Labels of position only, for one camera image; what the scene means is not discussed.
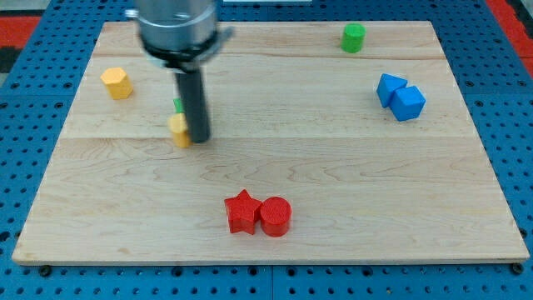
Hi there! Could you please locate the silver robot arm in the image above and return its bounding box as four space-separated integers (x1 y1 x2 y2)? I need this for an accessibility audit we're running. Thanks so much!
125 0 234 143

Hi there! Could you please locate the green block behind rod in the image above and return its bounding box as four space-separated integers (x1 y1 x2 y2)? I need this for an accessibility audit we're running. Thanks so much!
173 98 184 113

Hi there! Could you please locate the blue cube block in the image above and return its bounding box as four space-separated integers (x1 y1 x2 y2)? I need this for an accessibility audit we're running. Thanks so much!
389 86 426 122

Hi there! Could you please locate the red cylinder block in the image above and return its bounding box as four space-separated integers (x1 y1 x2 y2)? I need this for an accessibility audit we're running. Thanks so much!
260 197 292 238

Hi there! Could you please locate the wooden board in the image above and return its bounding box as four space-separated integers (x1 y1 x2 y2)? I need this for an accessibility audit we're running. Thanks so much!
12 21 530 266

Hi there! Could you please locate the blue triangle block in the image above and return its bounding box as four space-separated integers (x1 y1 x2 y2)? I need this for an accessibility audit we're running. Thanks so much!
376 73 408 108

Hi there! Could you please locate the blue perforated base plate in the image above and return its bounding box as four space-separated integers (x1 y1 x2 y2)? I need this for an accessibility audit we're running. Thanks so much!
1 0 532 299

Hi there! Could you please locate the red star block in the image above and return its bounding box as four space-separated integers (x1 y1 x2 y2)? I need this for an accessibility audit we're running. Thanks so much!
224 189 262 235

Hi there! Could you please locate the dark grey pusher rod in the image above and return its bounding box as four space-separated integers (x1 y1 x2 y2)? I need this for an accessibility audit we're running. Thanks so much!
175 69 211 143

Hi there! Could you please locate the yellow heart block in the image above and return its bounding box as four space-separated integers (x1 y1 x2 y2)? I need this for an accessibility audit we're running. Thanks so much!
167 113 192 148

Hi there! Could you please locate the yellow hexagon block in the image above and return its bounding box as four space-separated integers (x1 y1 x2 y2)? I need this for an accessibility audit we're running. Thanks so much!
100 67 133 100

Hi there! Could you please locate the green cylinder block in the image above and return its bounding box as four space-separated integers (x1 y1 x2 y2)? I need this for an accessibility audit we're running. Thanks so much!
341 22 366 53

